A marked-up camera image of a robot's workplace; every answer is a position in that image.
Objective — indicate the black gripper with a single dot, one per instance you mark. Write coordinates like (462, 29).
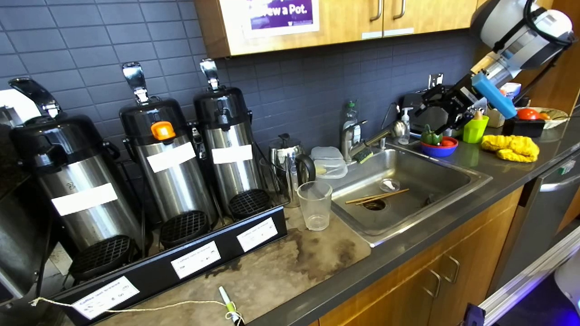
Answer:
(464, 100)

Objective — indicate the chrome sink tap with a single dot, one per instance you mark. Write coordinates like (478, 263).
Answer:
(346, 145)

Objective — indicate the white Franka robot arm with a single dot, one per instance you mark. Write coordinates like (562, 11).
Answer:
(504, 20)

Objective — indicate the silver toaster oven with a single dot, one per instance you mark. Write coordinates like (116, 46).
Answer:
(433, 118)

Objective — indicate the green bell pepper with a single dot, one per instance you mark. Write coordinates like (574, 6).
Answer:
(431, 136)

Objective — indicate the small red toy vegetable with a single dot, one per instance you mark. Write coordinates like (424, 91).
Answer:
(449, 142)

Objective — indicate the blue bowl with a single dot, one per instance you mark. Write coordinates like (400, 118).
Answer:
(437, 152)

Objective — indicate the clear hand soap pump bottle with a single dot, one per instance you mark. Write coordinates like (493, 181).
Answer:
(402, 129)

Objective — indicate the small white container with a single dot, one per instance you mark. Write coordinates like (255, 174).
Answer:
(495, 118)

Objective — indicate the white red carton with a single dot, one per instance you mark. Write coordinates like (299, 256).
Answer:
(511, 91)

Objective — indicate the stainless steel sink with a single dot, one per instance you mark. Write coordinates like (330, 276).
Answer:
(422, 181)

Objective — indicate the yellow cloth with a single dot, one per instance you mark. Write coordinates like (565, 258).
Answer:
(513, 147)

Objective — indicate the black bowl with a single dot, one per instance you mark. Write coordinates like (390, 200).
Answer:
(522, 129)

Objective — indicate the red tomato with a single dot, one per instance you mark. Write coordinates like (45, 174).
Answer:
(525, 114)

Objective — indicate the green sponge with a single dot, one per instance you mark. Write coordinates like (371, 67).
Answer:
(364, 156)

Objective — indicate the wide wooden cabinet door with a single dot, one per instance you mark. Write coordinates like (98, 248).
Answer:
(428, 15)

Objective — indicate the wooden chopstick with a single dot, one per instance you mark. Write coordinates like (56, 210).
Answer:
(364, 200)
(390, 194)

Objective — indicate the pale plate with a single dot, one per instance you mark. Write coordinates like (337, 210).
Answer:
(554, 118)

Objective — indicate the tall wooden side panel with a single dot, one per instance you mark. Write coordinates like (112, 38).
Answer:
(554, 84)

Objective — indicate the clear plastic food container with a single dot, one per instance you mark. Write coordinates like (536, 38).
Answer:
(328, 163)

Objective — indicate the wooden cabinet door with sign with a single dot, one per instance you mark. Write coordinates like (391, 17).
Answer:
(344, 18)

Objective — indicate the stainless dishwasher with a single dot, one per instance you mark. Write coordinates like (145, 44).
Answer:
(536, 229)

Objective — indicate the clear plastic cup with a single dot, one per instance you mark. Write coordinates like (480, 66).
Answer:
(315, 209)

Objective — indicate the wooden lower cabinet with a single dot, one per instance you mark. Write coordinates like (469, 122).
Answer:
(391, 290)

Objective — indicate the purple white sign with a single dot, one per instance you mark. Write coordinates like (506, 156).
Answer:
(281, 11)

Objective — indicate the steel black airpot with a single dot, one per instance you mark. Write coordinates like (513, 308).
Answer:
(232, 174)
(83, 181)

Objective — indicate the beige stained counter mat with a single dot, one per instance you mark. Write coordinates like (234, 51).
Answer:
(272, 272)

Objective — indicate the steel airpot with orange tab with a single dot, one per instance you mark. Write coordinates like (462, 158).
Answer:
(172, 181)

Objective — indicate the white marker pen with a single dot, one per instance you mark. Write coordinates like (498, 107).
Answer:
(226, 301)

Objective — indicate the black airpot rack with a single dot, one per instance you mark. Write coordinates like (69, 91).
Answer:
(154, 274)

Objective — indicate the black coffee brewer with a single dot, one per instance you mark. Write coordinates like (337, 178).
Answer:
(18, 241)

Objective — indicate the silver wall outlet plate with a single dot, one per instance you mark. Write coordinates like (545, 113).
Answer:
(435, 82)

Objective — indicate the metal robot stand frame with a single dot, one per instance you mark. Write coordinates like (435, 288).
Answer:
(525, 277)

